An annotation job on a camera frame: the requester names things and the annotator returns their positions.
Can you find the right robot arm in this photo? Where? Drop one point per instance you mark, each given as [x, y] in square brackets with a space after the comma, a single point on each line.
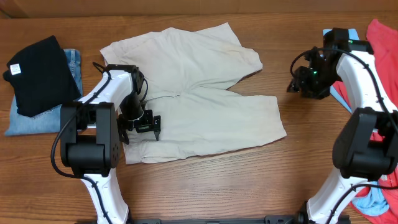
[366, 148]

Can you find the light blue t-shirt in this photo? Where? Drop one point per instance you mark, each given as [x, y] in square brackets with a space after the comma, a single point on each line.
[345, 93]

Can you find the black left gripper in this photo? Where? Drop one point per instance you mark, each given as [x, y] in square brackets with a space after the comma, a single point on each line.
[148, 124]

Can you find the red t-shirt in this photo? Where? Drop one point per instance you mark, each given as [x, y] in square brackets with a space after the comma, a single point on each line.
[383, 40]

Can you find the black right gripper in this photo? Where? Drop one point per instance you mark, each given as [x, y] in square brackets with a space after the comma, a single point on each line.
[300, 83]

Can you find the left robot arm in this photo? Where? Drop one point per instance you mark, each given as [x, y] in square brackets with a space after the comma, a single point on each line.
[92, 131]

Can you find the beige cotton shorts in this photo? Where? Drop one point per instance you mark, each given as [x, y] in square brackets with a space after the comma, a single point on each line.
[190, 75]

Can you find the black folded garment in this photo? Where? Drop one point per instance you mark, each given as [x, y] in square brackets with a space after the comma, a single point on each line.
[41, 78]

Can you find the folded blue jeans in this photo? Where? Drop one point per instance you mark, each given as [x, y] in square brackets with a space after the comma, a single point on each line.
[48, 121]

